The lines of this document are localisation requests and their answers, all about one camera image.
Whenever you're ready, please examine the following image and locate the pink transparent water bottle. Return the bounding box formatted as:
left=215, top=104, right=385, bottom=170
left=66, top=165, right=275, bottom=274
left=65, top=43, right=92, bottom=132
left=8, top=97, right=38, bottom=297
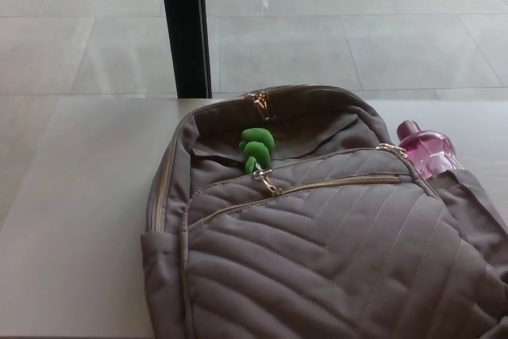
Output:
left=396, top=119, right=466, bottom=182

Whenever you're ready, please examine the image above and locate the grey quilted backpack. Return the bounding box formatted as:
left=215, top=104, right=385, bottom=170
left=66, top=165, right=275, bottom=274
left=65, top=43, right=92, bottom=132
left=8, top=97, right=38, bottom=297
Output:
left=140, top=83, right=508, bottom=339

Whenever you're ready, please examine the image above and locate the green plush keychain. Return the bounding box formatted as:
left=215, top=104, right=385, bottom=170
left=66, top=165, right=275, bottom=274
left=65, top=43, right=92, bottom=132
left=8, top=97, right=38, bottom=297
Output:
left=237, top=127, right=285, bottom=199

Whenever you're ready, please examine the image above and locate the black window frame post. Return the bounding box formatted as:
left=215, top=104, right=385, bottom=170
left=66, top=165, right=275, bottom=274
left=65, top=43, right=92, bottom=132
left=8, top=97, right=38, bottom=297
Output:
left=157, top=0, right=213, bottom=100

